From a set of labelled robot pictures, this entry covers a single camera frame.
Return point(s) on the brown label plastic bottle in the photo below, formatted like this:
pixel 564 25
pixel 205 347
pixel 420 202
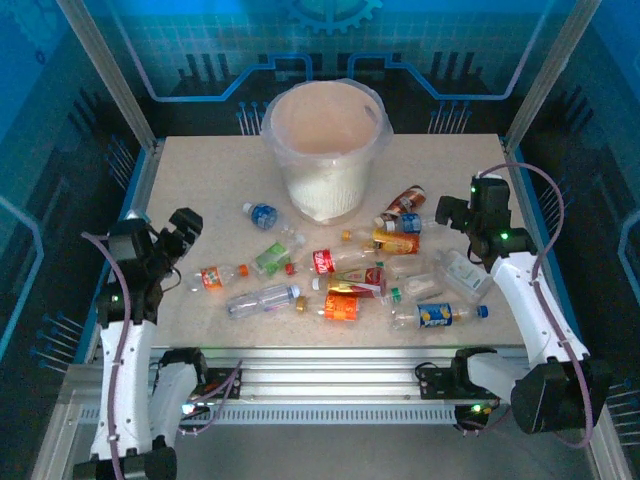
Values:
pixel 407 200

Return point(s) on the orange cap clear bottle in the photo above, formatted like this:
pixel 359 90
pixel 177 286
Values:
pixel 212 278

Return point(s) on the clear square plastic bottle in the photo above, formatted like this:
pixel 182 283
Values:
pixel 465 277

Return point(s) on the orange yellow label juice bottle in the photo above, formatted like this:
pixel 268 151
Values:
pixel 395 241

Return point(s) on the clear unlabelled plastic bottle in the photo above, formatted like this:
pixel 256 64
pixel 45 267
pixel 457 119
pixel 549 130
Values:
pixel 407 266

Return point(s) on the green collar clear bottle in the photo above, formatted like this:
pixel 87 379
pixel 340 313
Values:
pixel 415 289

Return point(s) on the small blue label water bottle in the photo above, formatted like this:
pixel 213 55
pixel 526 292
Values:
pixel 262 216

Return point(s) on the green label plastic bottle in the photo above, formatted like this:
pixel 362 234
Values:
pixel 270 257

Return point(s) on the blue label Pepsi bottle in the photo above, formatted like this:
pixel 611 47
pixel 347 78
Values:
pixel 435 315

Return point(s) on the large clear water bottle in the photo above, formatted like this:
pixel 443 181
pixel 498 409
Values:
pixel 260 300

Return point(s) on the red gold tea bottle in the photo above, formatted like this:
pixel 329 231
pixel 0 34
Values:
pixel 357 281

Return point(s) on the red label cola bottle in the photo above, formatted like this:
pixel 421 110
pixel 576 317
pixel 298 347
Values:
pixel 324 261

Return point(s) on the gold cap orange juice bottle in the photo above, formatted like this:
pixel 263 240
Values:
pixel 342 307

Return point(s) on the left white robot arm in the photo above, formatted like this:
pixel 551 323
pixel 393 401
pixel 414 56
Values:
pixel 122 380

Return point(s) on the clear plastic bin liner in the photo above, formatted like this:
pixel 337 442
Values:
pixel 267 135

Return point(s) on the white plastic bin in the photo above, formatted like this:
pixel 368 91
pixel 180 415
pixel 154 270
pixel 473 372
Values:
pixel 330 200

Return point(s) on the white cap blue label bottle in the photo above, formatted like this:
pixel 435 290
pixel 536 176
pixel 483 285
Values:
pixel 411 222

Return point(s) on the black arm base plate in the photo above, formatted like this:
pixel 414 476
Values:
pixel 225 384
pixel 435 382

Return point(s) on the aluminium frame post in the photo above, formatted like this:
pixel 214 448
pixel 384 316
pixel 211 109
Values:
pixel 107 75
pixel 547 70

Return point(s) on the aluminium mounting rail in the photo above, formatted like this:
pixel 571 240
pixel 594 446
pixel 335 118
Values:
pixel 325 375

